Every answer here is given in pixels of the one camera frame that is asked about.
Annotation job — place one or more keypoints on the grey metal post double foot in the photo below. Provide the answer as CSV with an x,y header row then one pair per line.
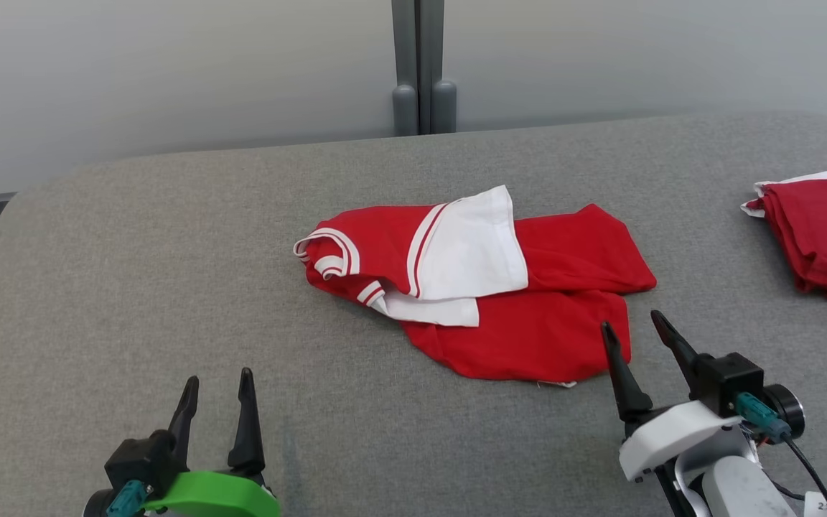
x,y
421,72

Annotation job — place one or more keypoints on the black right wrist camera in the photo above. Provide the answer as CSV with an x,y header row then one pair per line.
x,y
733,377

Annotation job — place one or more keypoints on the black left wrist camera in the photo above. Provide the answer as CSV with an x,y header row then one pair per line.
x,y
141,456

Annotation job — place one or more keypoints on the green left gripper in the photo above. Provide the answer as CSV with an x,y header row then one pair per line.
x,y
212,495

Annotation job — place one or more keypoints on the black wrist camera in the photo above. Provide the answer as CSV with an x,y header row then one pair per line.
x,y
141,456
733,377

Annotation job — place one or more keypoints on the red shorts with white stripe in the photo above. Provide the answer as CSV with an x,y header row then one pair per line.
x,y
826,237

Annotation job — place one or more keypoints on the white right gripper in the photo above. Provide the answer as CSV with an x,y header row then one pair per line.
x,y
672,438

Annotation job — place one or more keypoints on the red jersey with black print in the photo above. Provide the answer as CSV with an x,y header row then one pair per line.
x,y
550,316

